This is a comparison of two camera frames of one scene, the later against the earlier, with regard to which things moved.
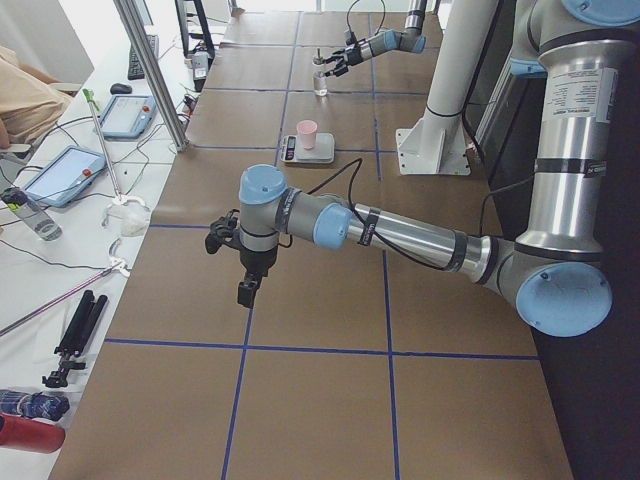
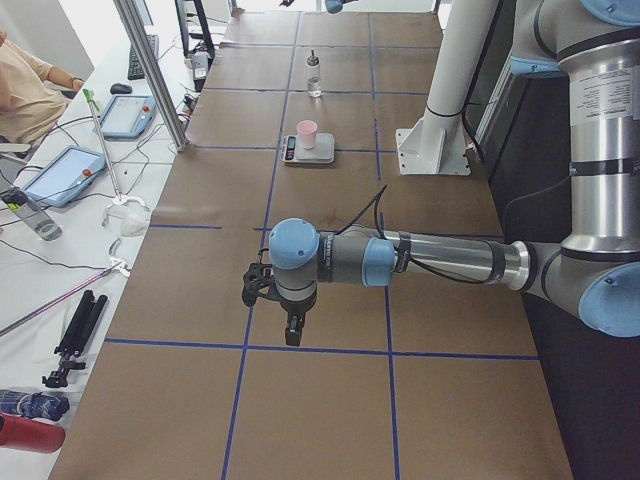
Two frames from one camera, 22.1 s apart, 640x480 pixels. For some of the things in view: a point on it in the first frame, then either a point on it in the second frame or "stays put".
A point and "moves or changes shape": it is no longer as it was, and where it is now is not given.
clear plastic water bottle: (42, 224) stays put
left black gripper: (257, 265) to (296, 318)
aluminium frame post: (146, 56) stays put
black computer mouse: (120, 89) stays put
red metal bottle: (25, 433) stays put
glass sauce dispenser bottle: (320, 81) moves or changes shape
